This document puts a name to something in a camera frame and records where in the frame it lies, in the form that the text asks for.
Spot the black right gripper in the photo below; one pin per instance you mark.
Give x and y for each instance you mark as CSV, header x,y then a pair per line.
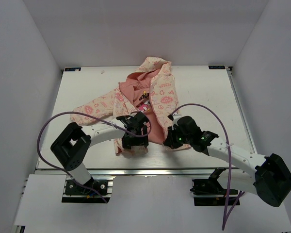
x,y
170,141

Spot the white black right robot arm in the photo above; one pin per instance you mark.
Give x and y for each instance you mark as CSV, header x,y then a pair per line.
x,y
265,176

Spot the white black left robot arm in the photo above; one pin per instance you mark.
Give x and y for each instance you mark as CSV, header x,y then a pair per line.
x,y
72,144

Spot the blue label sticker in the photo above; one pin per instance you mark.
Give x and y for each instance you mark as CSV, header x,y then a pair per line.
x,y
72,69
215,67

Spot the aluminium table edge rail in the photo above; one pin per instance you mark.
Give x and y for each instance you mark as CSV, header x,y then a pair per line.
x,y
151,172

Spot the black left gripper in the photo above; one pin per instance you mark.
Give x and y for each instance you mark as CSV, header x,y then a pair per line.
x,y
126,142

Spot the blue label sticker right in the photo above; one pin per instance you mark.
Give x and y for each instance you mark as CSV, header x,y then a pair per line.
x,y
215,67

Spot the blue label sticker left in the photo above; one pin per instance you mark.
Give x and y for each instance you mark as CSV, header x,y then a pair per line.
x,y
72,69

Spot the pink and cream printed jacket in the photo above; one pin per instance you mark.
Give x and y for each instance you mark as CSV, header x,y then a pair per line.
x,y
149,89

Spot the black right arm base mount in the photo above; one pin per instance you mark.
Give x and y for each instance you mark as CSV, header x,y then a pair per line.
x,y
208,192

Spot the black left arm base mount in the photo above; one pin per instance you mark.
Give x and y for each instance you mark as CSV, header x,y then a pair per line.
x,y
100,191

